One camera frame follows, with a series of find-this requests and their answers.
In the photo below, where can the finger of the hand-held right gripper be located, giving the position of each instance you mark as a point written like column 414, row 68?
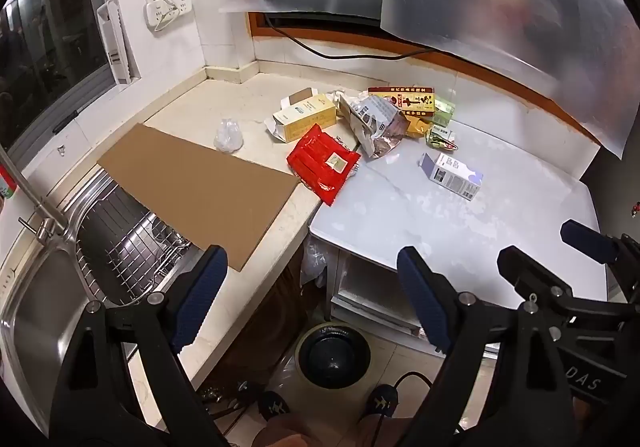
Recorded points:
column 585, row 239
column 537, row 277

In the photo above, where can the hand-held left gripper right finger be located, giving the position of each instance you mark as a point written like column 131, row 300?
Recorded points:
column 425, row 297

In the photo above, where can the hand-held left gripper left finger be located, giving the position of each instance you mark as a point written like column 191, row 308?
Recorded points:
column 200, row 297

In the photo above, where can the round black trash bin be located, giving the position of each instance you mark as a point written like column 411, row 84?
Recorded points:
column 332, row 357

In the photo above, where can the white and purple small box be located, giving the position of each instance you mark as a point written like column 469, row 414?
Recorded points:
column 450, row 174

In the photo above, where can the small green wrapper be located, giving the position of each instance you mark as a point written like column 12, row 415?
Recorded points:
column 440, row 137

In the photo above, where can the clear plastic cup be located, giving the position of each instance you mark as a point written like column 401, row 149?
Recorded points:
column 229, row 134

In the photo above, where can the yellow packet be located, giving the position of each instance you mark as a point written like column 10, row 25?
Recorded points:
column 417, row 128

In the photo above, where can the red snack packet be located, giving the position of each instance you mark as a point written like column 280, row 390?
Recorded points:
column 320, row 159

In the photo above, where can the torn silver foil bag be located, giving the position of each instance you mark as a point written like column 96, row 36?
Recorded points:
column 372, row 119

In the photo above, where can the light green packet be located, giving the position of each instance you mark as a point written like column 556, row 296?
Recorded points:
column 444, row 111

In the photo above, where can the long red and yellow box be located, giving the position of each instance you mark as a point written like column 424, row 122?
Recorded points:
column 412, row 102

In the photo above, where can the yellow and white carton box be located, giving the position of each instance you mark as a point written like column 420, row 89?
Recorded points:
column 305, row 119

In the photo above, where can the white paper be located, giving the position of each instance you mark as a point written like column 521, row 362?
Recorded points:
column 340, row 97

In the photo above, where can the white appliance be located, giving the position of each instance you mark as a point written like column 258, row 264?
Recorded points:
column 370, row 292

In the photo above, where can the brown wooden cabinet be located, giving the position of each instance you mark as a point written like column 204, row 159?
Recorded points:
column 265, row 327

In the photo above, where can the dark blue slipper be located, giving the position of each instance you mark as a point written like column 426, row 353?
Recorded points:
column 384, row 401
column 274, row 407

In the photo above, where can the brown cardboard sheet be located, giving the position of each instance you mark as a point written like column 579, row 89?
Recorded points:
column 200, row 182

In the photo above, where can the clear plastic bag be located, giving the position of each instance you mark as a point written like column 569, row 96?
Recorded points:
column 314, row 262

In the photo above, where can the person's bare leg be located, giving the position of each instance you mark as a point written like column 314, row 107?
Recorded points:
column 385, row 432
column 285, row 434

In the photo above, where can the stainless steel sink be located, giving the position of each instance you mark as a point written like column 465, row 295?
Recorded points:
column 40, row 317

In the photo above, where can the steel faucet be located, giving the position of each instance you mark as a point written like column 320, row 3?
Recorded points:
column 30, row 197

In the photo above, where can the red label bottle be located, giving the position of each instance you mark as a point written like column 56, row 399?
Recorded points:
column 6, row 182

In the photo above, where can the white power strip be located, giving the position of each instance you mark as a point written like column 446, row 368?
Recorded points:
column 167, row 12

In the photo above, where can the dark glass window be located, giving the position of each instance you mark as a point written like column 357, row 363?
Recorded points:
column 50, row 42

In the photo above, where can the brown wooden window frame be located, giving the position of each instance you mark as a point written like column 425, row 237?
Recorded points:
column 450, row 59

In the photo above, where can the white wall-mounted holder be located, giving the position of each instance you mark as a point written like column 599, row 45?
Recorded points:
column 116, row 44

